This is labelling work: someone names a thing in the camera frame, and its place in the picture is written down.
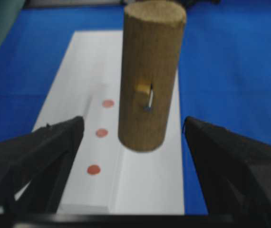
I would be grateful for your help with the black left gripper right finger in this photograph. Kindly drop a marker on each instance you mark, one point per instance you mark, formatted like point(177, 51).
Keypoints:
point(234, 171)

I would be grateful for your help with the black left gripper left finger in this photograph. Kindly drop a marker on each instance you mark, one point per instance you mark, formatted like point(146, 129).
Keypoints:
point(34, 170)

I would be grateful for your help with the wooden mallet hammer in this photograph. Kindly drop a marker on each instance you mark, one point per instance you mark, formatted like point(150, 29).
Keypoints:
point(152, 38)

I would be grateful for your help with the red dot mark lower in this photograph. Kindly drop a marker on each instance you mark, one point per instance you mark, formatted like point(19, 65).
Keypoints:
point(93, 169)

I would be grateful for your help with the red dot mark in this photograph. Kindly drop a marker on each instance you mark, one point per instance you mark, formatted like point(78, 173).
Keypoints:
point(102, 132)
point(108, 103)
point(93, 169)

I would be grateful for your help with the red dot mark middle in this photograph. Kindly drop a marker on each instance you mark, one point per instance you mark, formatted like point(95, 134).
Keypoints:
point(102, 132)

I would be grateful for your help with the red dot mark upper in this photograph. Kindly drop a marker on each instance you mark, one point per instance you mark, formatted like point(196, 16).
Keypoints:
point(108, 103)

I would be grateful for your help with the small white paper sheet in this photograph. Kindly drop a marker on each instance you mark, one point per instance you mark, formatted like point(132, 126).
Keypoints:
point(87, 194)

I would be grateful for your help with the white foam board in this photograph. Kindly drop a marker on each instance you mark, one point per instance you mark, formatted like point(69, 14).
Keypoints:
point(150, 182)

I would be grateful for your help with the blue table cloth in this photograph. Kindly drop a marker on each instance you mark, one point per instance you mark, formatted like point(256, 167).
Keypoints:
point(224, 69)

